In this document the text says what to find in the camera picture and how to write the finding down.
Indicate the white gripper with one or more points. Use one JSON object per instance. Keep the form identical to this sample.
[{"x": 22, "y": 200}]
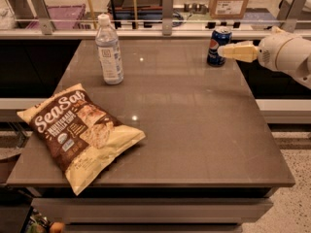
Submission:
[{"x": 271, "y": 53}]

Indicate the blue pepsi can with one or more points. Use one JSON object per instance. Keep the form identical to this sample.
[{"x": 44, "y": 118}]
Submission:
[{"x": 221, "y": 36}]

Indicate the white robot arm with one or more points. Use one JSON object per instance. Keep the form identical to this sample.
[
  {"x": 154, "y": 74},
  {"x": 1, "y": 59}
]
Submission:
[{"x": 280, "y": 51}]

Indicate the clear plastic water bottle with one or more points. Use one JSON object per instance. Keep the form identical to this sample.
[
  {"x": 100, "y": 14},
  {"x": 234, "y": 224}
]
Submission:
[{"x": 109, "y": 51}]

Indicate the cardboard box with label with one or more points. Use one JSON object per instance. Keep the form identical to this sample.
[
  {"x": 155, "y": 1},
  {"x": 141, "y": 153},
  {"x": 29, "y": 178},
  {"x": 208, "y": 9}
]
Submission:
[{"x": 227, "y": 9}]

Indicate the purple plastic crate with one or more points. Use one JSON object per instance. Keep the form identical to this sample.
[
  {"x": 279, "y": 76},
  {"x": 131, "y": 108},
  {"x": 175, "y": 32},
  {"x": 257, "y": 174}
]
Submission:
[{"x": 61, "y": 17}]

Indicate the sea salt tortilla chips bag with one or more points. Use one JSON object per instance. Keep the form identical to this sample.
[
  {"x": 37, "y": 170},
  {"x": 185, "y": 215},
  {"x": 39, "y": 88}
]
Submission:
[{"x": 83, "y": 138}]

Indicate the right metal railing post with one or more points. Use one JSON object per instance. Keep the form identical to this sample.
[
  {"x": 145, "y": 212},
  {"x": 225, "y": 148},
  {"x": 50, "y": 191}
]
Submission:
[{"x": 289, "y": 13}]

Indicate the metal railing post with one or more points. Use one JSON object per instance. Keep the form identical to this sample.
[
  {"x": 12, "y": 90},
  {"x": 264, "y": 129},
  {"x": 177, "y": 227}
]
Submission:
[
  {"x": 167, "y": 12},
  {"x": 41, "y": 12},
  {"x": 289, "y": 13}
]

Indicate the centre metal railing post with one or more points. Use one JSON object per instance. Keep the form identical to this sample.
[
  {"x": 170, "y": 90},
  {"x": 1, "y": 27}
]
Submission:
[{"x": 167, "y": 12}]

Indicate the left metal railing post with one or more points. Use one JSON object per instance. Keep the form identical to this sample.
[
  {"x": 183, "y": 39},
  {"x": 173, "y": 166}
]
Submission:
[{"x": 41, "y": 12}]

